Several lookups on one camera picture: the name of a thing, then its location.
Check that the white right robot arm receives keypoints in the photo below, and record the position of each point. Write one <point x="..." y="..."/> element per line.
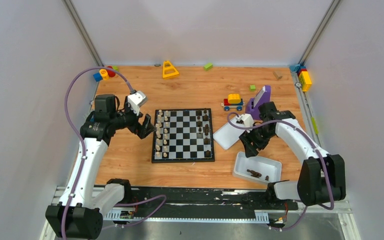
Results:
<point x="322" y="179"/>

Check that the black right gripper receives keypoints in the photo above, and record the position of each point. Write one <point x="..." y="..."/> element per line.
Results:
<point x="246" y="138"/>

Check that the purple toy stand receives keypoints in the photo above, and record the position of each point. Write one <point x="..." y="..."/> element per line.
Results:
<point x="263" y="96"/>

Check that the red cylinder block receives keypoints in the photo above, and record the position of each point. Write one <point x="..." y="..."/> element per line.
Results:
<point x="110" y="71"/>

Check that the toy car blue wheels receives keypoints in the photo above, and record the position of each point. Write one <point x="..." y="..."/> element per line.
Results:
<point x="233" y="101"/>

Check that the green block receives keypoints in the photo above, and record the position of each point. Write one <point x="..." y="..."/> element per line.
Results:
<point x="208" y="66"/>

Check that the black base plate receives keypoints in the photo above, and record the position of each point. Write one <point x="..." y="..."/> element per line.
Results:
<point x="254" y="199"/>

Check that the yellow lego brick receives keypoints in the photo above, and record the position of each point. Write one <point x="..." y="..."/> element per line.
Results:
<point x="305" y="80"/>

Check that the blue cube block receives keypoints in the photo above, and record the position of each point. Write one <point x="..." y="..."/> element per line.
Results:
<point x="97" y="77"/>

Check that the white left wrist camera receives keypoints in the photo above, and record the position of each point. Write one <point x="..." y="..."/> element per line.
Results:
<point x="135" y="101"/>

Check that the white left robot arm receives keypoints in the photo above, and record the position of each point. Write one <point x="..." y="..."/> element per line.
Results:
<point x="78" y="214"/>

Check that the small green cube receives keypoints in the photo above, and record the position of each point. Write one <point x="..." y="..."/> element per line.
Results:
<point x="252" y="87"/>

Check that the yellow cylinder block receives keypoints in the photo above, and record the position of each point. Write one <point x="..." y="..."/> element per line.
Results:
<point x="104" y="74"/>

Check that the black white chess board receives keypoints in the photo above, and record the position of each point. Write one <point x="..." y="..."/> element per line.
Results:
<point x="180" y="138"/>

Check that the brown chess piece long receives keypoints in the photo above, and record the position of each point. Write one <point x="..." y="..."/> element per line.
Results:
<point x="206" y="130"/>

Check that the yellow triangle toy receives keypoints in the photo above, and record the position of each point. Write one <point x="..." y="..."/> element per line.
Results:
<point x="169" y="70"/>

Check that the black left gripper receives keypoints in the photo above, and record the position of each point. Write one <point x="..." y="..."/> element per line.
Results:
<point x="140" y="125"/>

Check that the white tin box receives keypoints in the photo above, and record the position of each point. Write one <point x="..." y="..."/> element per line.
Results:
<point x="257" y="169"/>

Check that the wooden brown block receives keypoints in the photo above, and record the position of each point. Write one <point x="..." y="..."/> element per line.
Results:
<point x="277" y="74"/>

